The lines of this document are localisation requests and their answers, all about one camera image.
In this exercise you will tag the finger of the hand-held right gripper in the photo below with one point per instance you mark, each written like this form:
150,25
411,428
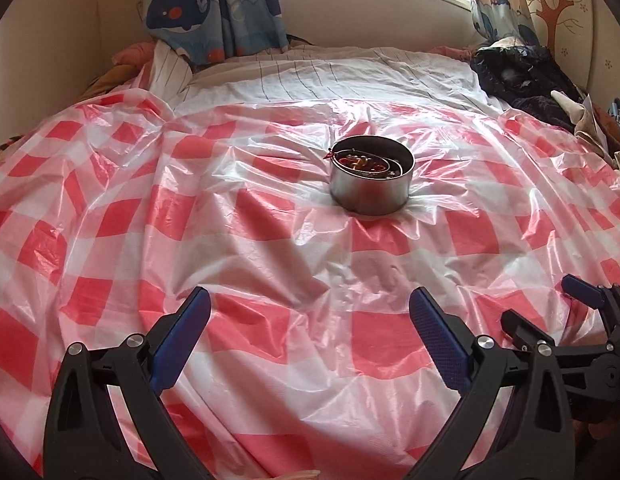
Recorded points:
520,327
582,291

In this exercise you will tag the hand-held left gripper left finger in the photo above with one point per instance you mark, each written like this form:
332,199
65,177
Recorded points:
184,330

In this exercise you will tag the pink pillow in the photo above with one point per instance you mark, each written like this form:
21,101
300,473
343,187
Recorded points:
135,54

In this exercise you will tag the blue cloth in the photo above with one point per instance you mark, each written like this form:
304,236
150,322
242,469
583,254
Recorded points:
619,116

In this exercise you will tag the red white checkered plastic sheet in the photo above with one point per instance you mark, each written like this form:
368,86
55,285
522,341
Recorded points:
215,240

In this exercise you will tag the white striped bedsheet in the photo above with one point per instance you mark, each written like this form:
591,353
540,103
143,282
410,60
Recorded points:
340,75

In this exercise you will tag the brown cushion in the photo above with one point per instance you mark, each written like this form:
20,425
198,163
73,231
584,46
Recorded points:
110,80

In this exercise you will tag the black jacket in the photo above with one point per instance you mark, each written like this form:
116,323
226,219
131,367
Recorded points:
525,72

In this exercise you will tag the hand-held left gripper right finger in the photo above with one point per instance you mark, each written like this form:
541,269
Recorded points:
439,340

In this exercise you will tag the pink cloth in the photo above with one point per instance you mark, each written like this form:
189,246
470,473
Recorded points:
452,51

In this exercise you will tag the whale print curtain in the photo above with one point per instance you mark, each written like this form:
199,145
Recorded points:
497,5
210,7

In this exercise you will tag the round metal tin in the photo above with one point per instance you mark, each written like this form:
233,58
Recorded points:
367,192

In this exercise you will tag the beige cloth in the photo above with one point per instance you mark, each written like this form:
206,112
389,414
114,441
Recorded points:
572,110

